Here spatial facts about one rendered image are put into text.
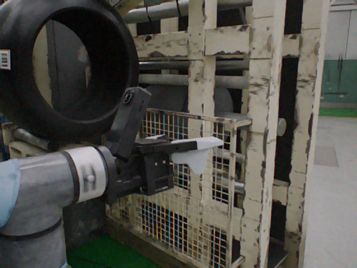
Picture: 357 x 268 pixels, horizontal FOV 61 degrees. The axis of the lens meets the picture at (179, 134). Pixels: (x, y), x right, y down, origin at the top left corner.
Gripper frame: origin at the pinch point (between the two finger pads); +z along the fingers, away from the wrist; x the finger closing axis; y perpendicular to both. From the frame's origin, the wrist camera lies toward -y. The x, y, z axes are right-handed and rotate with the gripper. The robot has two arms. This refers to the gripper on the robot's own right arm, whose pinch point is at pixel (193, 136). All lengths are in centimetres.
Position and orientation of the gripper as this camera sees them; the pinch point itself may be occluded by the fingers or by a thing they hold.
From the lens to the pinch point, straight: 58.0
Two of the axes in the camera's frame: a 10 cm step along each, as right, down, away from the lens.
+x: 6.5, 0.3, -7.6
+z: 7.5, -1.4, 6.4
